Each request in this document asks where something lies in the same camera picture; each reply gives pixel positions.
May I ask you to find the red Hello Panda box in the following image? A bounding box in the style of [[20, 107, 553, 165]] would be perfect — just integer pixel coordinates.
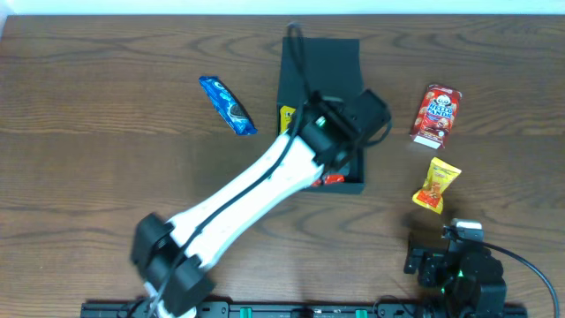
[[411, 84, 463, 149]]

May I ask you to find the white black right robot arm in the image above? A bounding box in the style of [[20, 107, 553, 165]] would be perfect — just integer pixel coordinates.
[[403, 236, 507, 317]]

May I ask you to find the red Hacks candy bag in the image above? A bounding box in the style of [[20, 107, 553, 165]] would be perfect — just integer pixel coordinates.
[[311, 174, 345, 187]]

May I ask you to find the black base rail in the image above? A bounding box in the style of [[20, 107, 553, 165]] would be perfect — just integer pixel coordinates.
[[79, 300, 529, 318]]

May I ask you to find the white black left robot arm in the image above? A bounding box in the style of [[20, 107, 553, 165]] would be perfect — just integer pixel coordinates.
[[131, 90, 391, 317]]

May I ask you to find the yellow peanut butter wafer pack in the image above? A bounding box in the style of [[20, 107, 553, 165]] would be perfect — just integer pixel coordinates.
[[412, 157, 462, 215]]

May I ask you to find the dark green box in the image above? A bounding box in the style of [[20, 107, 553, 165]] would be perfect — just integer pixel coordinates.
[[276, 38, 365, 194]]

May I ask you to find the blue Oreo cookie pack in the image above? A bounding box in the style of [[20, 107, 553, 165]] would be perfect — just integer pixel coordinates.
[[199, 76, 258, 136]]

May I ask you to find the yellow snack bag with window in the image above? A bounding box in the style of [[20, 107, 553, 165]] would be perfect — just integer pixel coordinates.
[[279, 105, 296, 134]]

